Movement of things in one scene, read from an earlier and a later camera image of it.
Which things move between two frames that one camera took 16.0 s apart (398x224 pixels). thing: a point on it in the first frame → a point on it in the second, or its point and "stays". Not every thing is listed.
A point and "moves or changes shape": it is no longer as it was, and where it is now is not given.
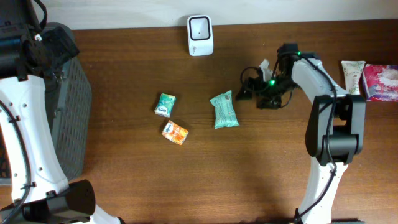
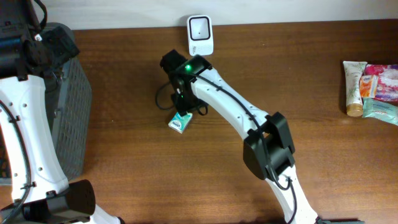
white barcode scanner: x=199 y=32 stays
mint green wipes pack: x=225 y=113 moves or changes shape
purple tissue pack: x=380 y=82 stays
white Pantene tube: x=353 y=70 stays
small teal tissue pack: x=165 y=104 → x=180 y=123
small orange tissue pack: x=175 y=132 → x=368 y=85
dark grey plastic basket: x=68 y=97 stays
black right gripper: x=260 y=87 → x=180 y=104
